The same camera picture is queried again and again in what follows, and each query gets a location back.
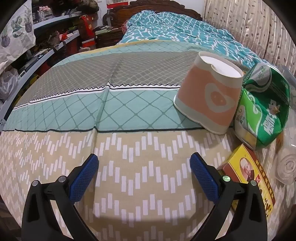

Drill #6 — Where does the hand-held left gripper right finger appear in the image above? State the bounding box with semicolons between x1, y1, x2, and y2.
190;152;271;241

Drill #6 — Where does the grey metal shelf rack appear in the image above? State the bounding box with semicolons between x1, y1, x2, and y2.
0;14;81;130

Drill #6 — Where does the carved wooden headboard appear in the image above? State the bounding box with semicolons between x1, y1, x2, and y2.
109;0;204;30

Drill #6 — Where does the red bag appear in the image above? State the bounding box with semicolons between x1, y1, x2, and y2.
77;14;96;50

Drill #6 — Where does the white floral cloth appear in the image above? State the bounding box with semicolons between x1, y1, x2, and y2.
0;0;36;67

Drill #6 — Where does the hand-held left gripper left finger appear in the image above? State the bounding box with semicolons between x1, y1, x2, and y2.
21;153;100;241

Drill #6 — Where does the beige patterned curtain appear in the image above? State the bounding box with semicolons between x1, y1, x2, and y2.
203;0;296;72

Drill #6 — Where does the pink paper cup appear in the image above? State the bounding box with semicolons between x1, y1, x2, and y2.
173;51;244;135

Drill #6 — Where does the teal patterned quilt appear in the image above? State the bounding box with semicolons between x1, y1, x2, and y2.
116;11;271;70

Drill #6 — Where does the clear plastic bottle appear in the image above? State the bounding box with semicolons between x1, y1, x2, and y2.
276;130;296;184

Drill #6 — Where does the patterned bedsheet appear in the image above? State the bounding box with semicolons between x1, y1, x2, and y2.
0;39;296;241

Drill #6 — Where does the dark wicker nightstand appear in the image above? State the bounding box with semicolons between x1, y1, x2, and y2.
96;28;125;49

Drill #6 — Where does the green snack bag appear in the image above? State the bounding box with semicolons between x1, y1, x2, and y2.
233;62;290;151

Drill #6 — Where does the yellow cardboard box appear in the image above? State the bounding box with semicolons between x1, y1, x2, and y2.
217;144;276;218

